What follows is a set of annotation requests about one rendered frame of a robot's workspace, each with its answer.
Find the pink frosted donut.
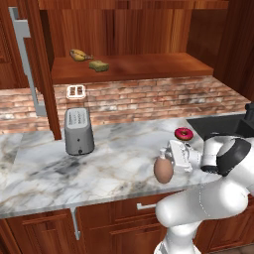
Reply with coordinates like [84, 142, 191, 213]
[174, 127, 194, 142]

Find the grey base cabinet handle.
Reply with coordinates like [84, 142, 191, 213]
[69, 205, 81, 241]

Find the dark open cabinet door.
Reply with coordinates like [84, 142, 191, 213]
[212, 0, 254, 102]

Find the grey toaster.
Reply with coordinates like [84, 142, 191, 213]
[63, 106, 96, 157]

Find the wooden drawer front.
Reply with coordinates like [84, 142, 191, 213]
[112, 191, 182, 226]

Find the white wall outlet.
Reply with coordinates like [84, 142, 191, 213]
[65, 84, 88, 100]

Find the yellow-green sponge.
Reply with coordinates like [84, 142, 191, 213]
[87, 60, 110, 72]

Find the black tap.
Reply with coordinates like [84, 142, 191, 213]
[244, 101, 254, 123]

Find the wooden base cabinet door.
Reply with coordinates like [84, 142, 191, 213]
[3, 207, 76, 254]
[75, 201, 168, 254]

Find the open wooden cabinet door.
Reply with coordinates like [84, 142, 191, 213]
[25, 0, 64, 141]

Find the yellow banana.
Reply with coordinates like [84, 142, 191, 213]
[68, 49, 95, 63]

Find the long grey door handle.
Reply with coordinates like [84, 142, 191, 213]
[8, 6, 48, 118]

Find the brown soap dispenser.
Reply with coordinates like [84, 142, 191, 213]
[153, 149, 175, 185]

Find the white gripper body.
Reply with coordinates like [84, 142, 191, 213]
[165, 139, 194, 174]

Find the grey drawer handle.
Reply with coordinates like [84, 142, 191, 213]
[136, 201, 158, 211]

